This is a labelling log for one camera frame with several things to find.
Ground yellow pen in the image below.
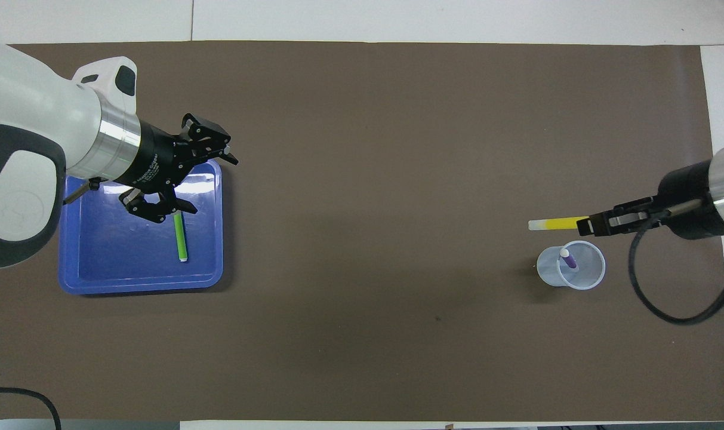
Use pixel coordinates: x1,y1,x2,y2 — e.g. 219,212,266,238
528,216,590,232

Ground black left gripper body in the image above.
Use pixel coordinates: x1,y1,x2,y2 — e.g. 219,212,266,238
112,121,186,195

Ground blue plastic tray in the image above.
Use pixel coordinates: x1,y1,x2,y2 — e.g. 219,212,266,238
58,158,224,296

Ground brown table mat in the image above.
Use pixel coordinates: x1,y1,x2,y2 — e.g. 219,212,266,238
0,41,724,422

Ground green pen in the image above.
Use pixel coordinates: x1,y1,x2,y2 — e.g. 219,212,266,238
172,212,189,263

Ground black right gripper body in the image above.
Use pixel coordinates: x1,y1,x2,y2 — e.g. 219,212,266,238
612,160,723,241

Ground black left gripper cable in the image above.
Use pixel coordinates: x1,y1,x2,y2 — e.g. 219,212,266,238
0,178,103,430

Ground translucent plastic cup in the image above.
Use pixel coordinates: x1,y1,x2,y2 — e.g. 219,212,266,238
537,241,606,291

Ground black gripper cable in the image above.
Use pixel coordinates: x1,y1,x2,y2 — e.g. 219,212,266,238
0,178,103,430
629,203,724,325

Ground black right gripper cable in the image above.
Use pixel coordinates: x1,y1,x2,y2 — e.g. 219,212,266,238
629,203,724,325

